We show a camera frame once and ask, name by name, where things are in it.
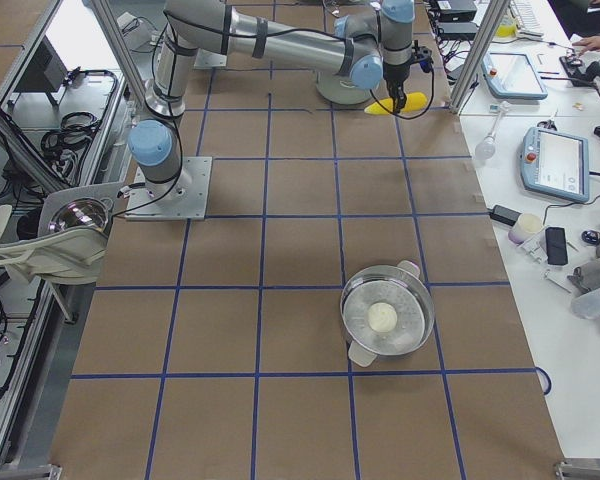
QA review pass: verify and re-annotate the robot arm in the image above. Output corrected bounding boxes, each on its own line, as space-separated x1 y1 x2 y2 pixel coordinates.
145 1 412 217

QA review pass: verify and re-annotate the far teach pendant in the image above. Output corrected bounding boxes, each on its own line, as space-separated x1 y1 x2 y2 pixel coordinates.
481 52 548 100

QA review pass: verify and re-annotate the yellow toy corn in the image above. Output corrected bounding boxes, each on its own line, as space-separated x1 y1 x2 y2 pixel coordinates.
364 92 428 115

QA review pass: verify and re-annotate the person hand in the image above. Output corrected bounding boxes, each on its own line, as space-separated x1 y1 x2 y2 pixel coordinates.
572 36 600 53

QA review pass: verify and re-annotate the white purple cup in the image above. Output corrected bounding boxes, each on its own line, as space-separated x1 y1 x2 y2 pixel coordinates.
508 213 544 245

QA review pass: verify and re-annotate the teach pendant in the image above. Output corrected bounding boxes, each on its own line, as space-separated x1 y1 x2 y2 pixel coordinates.
519 127 590 203
481 52 548 100

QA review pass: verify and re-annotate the black power adapter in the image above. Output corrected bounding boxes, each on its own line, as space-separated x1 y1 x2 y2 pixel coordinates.
489 205 521 227

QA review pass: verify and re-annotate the white steamed bun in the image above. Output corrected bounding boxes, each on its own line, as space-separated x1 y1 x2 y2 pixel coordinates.
367 302 398 333

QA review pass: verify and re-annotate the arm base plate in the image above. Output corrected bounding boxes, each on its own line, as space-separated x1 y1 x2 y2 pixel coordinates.
123 156 213 221
194 48 227 70

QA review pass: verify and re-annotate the black smartphone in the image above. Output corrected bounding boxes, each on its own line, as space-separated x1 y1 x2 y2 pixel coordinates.
545 227 568 266

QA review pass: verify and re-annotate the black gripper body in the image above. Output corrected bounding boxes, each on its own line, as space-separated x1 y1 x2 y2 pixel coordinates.
383 48 411 98

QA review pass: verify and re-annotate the near teach pendant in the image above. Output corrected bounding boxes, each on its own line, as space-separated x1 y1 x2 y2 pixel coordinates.
519 127 590 203

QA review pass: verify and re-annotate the steel steamer pot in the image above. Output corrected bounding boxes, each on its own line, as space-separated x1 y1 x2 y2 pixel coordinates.
340 260 435 367

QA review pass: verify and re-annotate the steel bowl on chair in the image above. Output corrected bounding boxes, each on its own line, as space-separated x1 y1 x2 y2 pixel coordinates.
47 198 109 233

